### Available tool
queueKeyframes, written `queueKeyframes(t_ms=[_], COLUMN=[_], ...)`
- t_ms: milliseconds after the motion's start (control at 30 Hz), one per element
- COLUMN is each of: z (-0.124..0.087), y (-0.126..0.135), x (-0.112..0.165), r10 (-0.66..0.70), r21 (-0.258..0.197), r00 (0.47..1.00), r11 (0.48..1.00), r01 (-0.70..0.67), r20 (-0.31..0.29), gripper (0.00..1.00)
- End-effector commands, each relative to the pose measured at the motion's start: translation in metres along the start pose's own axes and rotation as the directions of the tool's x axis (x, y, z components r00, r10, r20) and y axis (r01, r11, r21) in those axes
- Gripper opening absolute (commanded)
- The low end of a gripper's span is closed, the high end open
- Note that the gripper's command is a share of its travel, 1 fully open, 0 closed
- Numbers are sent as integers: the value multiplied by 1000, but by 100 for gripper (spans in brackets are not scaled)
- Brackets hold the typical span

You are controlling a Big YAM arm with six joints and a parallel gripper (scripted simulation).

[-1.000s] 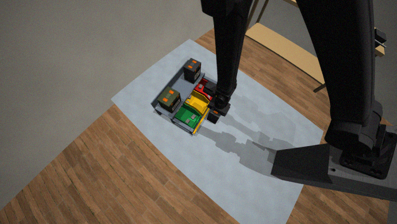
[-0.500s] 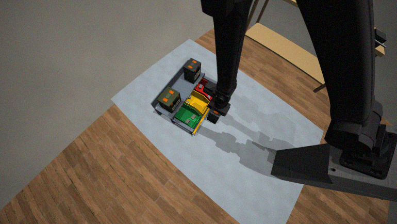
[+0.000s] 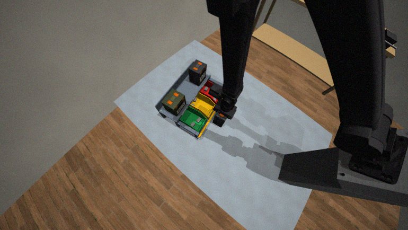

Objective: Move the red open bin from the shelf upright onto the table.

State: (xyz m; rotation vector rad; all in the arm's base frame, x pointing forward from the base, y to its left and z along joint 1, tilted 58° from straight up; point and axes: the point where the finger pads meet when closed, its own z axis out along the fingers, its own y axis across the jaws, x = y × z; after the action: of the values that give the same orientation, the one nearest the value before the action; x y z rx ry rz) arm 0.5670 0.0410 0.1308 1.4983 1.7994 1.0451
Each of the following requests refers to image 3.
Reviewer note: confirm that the dark grey shelf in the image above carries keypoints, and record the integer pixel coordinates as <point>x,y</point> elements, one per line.
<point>190,90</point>

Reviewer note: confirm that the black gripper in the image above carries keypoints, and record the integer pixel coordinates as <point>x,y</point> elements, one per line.
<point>228,112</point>

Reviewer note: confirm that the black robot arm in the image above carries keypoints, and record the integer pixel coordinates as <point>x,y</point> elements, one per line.
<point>352,35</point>

